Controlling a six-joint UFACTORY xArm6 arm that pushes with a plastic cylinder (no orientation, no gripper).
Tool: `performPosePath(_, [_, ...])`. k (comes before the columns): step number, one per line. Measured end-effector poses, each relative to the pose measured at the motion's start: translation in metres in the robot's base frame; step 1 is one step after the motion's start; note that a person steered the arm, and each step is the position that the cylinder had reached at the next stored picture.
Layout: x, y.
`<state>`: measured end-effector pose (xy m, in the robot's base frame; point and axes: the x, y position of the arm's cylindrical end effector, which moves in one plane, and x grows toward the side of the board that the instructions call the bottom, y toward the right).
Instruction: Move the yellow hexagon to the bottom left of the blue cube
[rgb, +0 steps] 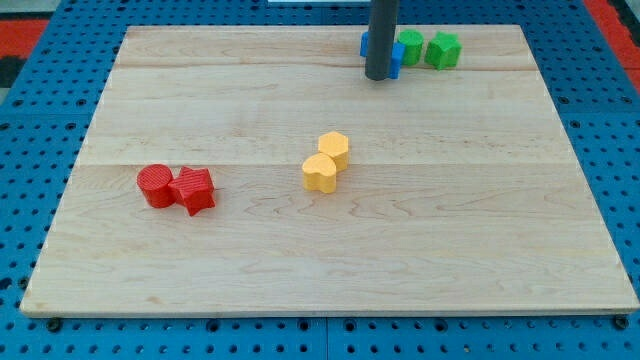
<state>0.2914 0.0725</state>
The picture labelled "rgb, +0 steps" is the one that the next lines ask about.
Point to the yellow hexagon block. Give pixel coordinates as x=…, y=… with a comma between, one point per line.
x=336, y=146

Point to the blue cube block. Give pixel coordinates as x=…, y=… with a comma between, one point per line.
x=397, y=56

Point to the yellow heart block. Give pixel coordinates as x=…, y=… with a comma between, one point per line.
x=319, y=173

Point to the red star block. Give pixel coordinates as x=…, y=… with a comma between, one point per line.
x=193, y=189

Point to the wooden board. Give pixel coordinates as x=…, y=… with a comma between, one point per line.
x=462, y=197

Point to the blue block behind rod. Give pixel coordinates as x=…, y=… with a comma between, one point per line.
x=364, y=44

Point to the red cylinder block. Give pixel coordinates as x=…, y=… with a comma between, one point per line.
x=153, y=181

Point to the green cylinder block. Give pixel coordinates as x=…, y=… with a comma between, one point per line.
x=413, y=41

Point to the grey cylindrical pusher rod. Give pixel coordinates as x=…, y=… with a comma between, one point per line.
x=381, y=33

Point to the green star block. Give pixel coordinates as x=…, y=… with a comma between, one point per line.
x=443, y=50

